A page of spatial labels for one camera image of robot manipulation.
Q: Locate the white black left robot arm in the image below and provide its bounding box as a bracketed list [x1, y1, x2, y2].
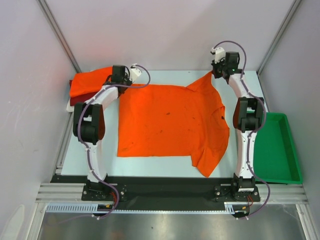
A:
[70, 64, 142, 183]

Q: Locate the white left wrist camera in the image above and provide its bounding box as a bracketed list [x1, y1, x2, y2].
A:
[129, 64, 142, 83]

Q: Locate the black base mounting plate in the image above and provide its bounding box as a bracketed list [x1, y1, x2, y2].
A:
[51, 175, 261, 213]

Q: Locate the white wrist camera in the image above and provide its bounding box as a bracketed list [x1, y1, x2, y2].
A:
[210, 47, 226, 64]
[129, 64, 142, 83]

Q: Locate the aluminium frame rail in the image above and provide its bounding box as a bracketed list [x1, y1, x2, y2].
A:
[35, 183, 309, 204]

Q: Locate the right corner aluminium post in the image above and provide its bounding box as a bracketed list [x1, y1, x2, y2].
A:
[256, 0, 303, 77]

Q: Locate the orange t-shirt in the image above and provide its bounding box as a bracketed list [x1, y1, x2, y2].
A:
[69, 66, 112, 98]
[117, 73, 230, 177]

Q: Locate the left corner aluminium post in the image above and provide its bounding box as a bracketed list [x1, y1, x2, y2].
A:
[36, 0, 82, 73]

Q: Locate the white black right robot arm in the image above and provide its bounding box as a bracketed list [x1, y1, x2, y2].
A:
[210, 47, 266, 201]

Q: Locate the folded white t-shirt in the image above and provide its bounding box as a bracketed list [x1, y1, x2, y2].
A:
[66, 102, 75, 113]

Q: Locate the folded orange t-shirt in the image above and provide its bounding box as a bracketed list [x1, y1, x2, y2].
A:
[69, 66, 112, 98]

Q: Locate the folded dark red t-shirt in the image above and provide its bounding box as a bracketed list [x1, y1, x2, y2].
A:
[68, 79, 96, 107]

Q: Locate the corner aluminium post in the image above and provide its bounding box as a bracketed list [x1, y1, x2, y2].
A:
[36, 0, 82, 73]
[256, 0, 303, 77]

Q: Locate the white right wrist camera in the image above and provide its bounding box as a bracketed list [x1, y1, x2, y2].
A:
[210, 47, 226, 64]

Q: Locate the green plastic tray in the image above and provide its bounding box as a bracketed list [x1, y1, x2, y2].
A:
[253, 112, 303, 185]

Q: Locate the white slotted cable duct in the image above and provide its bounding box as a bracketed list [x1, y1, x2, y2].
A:
[46, 203, 247, 215]

